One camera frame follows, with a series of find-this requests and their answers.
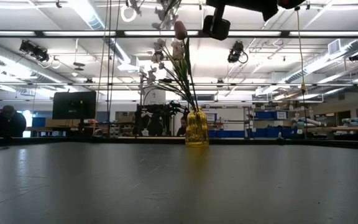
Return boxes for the white cable ring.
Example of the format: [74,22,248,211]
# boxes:
[120,2,137,23]

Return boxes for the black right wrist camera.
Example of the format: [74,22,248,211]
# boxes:
[202,4,231,41]

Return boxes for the white box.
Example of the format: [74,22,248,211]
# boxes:
[142,85,167,106]

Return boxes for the black overhead rig camera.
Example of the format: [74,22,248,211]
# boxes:
[227,40,249,65]
[19,39,50,63]

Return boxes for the white artificial flower bunch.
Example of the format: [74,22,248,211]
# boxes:
[137,37,198,111]

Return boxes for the white ceiling air vent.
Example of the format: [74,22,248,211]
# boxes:
[328,39,342,56]

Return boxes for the black background rig frame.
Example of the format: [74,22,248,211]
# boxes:
[140,78,191,133]

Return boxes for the black background robot equipment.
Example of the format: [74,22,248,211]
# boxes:
[134,101,190,137]

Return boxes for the wooden workbench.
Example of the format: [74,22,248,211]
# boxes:
[305,126,358,141]

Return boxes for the yellow glass vase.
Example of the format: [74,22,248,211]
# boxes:
[184,106,210,147]

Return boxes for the pink white artificial tulip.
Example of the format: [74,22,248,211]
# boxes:
[173,20,199,110]

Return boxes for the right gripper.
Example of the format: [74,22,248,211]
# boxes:
[206,0,279,22]

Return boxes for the black overhead light bar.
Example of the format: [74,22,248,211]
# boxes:
[0,29,358,39]

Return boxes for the blue storage bin row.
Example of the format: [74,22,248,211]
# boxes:
[208,126,298,139]

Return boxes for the black hanging cable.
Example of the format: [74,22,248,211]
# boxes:
[107,0,114,130]

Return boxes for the person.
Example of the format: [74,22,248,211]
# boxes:
[0,105,27,139]
[176,115,188,137]

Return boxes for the black computer monitor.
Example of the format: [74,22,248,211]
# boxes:
[52,91,97,131]

